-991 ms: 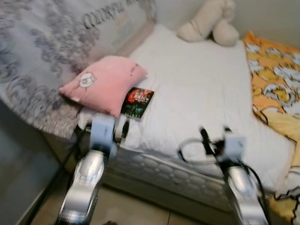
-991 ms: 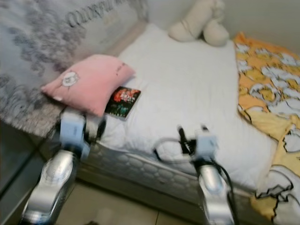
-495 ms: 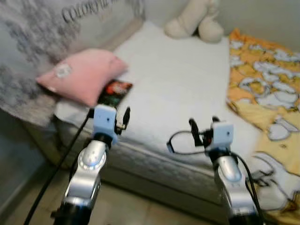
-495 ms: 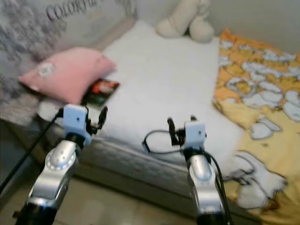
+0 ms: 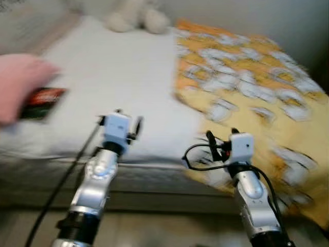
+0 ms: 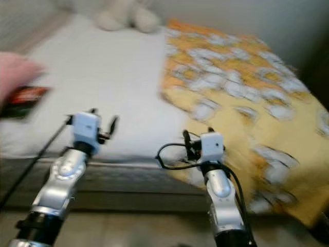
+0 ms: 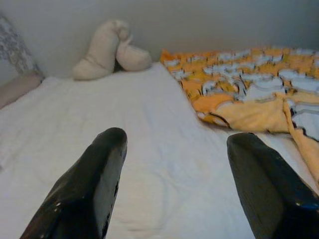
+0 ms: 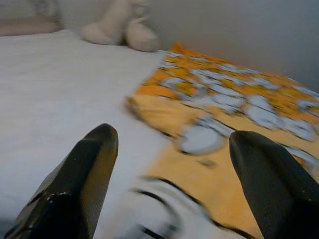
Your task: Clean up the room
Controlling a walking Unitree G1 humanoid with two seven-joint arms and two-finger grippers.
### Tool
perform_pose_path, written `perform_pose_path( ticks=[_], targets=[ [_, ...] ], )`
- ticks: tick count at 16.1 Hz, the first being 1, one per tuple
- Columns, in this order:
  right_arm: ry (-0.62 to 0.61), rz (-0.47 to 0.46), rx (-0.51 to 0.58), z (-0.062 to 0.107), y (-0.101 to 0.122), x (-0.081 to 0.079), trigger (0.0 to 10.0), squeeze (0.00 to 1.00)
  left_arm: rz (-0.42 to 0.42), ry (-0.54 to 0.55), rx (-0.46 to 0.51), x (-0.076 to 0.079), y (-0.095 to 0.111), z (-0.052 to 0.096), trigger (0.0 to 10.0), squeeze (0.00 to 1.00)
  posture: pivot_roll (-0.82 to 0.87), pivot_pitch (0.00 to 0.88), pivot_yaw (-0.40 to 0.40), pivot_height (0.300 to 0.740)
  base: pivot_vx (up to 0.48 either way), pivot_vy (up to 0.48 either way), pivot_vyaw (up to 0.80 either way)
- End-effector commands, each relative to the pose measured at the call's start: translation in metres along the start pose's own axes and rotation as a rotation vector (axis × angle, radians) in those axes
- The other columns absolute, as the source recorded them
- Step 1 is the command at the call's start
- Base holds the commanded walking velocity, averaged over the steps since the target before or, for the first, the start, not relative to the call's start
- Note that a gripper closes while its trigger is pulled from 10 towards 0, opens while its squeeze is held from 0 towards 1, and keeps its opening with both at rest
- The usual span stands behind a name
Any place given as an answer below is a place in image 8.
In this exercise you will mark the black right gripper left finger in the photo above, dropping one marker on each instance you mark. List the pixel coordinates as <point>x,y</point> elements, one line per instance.
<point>74,186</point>

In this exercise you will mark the cream plush toy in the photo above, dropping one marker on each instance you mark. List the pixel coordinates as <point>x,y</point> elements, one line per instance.
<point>104,32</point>

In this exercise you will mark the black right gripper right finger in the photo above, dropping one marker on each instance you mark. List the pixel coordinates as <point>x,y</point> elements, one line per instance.
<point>274,186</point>

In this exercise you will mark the white bed sheet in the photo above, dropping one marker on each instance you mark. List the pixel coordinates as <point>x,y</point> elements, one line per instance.
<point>49,87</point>

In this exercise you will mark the beige padded bed rail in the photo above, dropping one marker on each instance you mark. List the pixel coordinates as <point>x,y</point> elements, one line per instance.
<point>25,27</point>

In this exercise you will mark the yellow cartoon print blanket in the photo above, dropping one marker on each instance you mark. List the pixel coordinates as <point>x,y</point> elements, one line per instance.
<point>174,112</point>

